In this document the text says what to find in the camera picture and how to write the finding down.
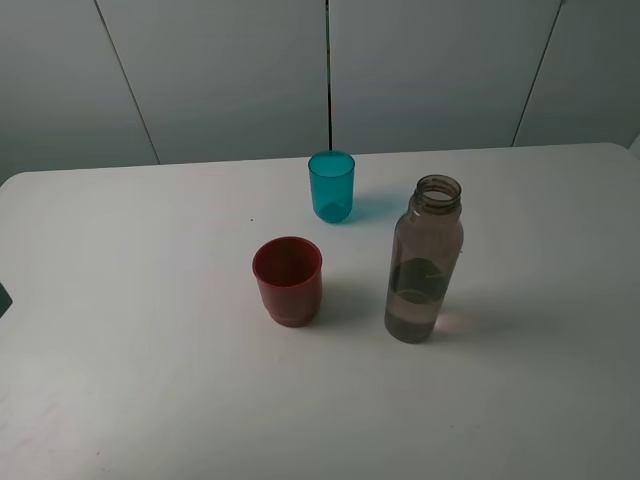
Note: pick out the smoky transparent plastic bottle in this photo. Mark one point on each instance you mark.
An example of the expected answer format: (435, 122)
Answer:
(428, 239)

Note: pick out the teal translucent plastic cup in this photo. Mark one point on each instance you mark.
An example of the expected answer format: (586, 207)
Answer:
(331, 176)

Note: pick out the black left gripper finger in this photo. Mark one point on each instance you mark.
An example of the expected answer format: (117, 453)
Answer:
(5, 300)

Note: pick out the red plastic cup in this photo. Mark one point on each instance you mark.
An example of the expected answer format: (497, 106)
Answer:
(288, 271)

